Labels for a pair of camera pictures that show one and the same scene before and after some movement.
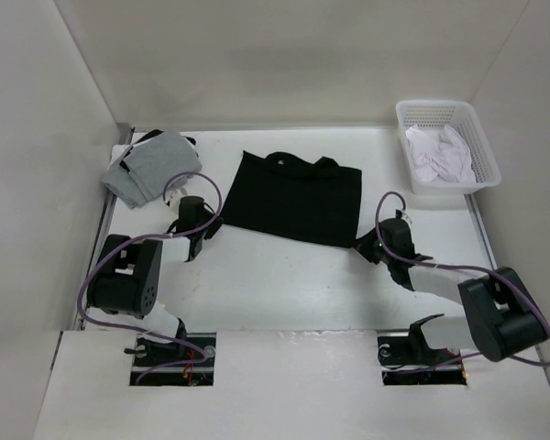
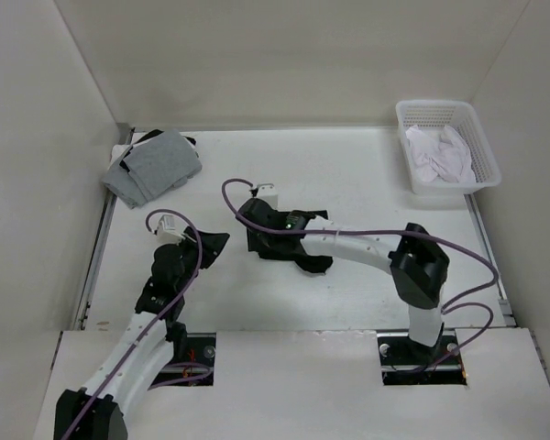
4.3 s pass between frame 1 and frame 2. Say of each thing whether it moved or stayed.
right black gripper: moved
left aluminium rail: stayed
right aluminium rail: stayed
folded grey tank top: stayed
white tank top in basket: stayed
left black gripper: moved
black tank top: moved
